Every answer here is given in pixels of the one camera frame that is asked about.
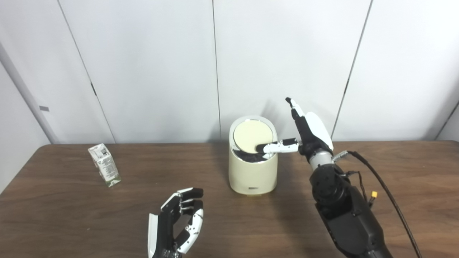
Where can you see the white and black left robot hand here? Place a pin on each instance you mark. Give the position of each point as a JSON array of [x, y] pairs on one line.
[[165, 229]]

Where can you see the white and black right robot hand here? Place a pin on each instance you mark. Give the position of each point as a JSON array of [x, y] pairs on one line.
[[315, 132]]

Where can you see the cream round bin lid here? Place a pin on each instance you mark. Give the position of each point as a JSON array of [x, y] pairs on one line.
[[245, 136]]

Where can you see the small green white milk carton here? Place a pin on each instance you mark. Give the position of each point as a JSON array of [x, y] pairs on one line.
[[105, 166]]

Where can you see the cream-colored round bin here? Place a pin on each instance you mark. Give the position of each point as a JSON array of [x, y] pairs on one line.
[[252, 173]]

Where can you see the black wall seam clip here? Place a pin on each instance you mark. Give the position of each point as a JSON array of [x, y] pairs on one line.
[[93, 89]]

